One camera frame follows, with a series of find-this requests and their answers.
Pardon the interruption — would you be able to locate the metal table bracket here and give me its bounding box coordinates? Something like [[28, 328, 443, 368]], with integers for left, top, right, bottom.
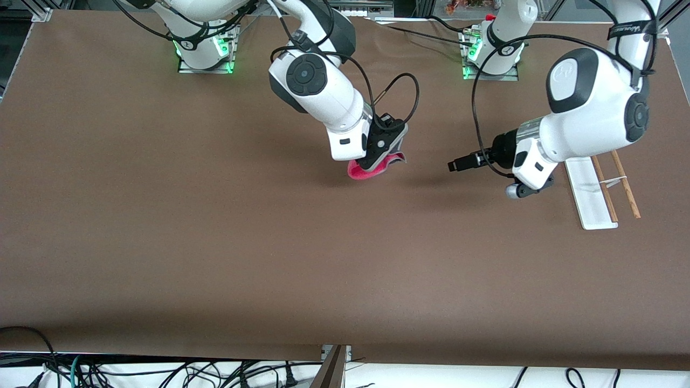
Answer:
[[321, 345, 353, 363]]

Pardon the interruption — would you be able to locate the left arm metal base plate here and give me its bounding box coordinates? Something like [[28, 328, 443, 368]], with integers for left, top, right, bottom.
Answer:
[[461, 27, 520, 81]]

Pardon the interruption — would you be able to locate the aluminium frame profile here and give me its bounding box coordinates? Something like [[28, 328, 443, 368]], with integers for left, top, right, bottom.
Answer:
[[31, 0, 56, 22], [650, 0, 690, 38]]

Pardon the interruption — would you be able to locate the pink and grey microfibre towel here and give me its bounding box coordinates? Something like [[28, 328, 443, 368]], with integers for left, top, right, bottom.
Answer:
[[347, 152, 406, 181]]

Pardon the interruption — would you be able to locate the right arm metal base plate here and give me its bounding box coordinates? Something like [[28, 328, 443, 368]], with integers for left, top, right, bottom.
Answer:
[[177, 24, 238, 74]]

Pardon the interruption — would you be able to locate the black right arm base cable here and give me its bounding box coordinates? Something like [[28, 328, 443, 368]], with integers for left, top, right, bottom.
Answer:
[[111, 0, 255, 44]]

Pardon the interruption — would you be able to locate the thick black cable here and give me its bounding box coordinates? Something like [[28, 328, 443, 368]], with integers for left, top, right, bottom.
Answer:
[[0, 325, 61, 388]]

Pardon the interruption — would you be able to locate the black cable across table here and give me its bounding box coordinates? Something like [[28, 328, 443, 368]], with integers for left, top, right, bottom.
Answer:
[[385, 15, 471, 48]]

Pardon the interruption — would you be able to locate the black printed cable strap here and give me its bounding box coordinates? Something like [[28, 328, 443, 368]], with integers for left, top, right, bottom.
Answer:
[[608, 20, 656, 40]]

